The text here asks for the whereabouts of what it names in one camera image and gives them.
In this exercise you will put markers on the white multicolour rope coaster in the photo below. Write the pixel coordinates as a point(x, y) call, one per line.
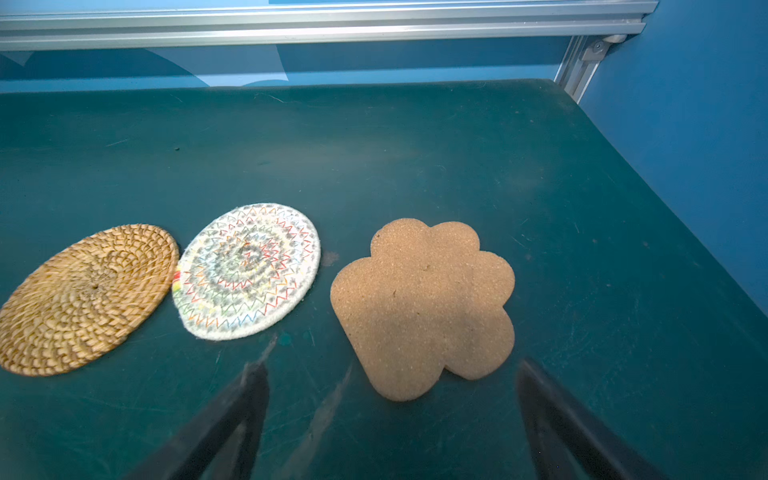
point(245, 271)

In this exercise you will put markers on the aluminium rear frame rail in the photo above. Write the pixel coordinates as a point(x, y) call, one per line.
point(319, 23)

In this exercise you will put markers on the round woven rattan coaster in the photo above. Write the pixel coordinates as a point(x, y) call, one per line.
point(86, 300)

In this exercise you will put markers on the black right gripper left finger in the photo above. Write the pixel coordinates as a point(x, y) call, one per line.
point(222, 440)

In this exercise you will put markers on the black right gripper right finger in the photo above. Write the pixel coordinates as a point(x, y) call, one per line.
point(562, 433)

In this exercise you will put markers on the flower-shaped cork coaster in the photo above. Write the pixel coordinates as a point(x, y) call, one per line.
point(427, 299)

